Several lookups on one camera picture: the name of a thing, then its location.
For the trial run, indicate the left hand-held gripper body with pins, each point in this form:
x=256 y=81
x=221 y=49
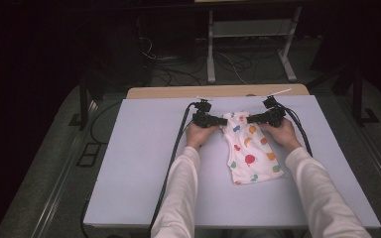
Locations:
x=203 y=116

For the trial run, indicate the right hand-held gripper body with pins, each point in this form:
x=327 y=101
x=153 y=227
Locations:
x=274 y=114

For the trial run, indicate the white fruit print shorts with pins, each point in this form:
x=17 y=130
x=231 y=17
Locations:
x=249 y=152

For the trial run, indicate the person's left hand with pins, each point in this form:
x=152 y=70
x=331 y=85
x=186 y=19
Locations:
x=198 y=135

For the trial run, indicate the person's right hand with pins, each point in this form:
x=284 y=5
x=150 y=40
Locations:
x=282 y=135

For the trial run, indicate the wooden table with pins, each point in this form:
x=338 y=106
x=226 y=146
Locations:
x=165 y=91

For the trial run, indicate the white board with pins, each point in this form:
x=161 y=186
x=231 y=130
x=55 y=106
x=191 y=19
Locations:
x=139 y=158

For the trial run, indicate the black metal stand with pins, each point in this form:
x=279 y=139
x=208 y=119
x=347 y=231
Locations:
x=82 y=105
x=358 y=99

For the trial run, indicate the white metal desk frame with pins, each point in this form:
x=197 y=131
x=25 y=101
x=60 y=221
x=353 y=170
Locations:
x=210 y=49

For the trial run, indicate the black rectangular floor frame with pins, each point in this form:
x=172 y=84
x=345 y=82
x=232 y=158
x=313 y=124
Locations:
x=88 y=154

